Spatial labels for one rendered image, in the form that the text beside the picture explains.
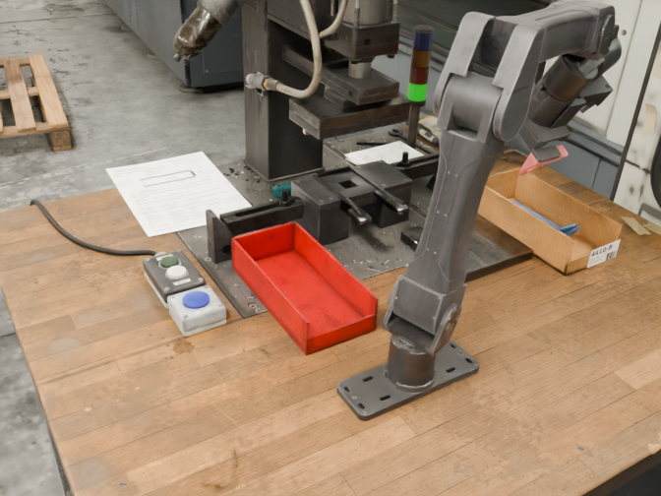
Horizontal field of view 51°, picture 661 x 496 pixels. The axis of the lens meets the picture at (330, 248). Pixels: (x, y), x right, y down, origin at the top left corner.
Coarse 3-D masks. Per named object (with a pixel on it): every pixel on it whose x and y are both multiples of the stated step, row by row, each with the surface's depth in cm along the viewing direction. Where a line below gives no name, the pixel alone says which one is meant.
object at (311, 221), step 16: (400, 192) 128; (304, 208) 124; (336, 208) 121; (368, 208) 131; (384, 208) 127; (304, 224) 126; (320, 224) 121; (336, 224) 123; (384, 224) 129; (320, 240) 123; (336, 240) 125
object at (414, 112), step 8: (424, 32) 136; (416, 104) 144; (424, 104) 145; (416, 112) 146; (416, 120) 147; (408, 128) 149; (416, 128) 148; (408, 136) 149; (416, 136) 149; (408, 144) 150
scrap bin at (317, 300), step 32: (288, 224) 118; (256, 256) 118; (288, 256) 120; (320, 256) 113; (256, 288) 109; (288, 288) 112; (320, 288) 112; (352, 288) 106; (288, 320) 101; (320, 320) 105; (352, 320) 106
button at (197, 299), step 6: (186, 294) 104; (192, 294) 104; (198, 294) 104; (204, 294) 104; (186, 300) 103; (192, 300) 103; (198, 300) 103; (204, 300) 103; (186, 306) 102; (192, 306) 102; (198, 306) 102; (204, 306) 103
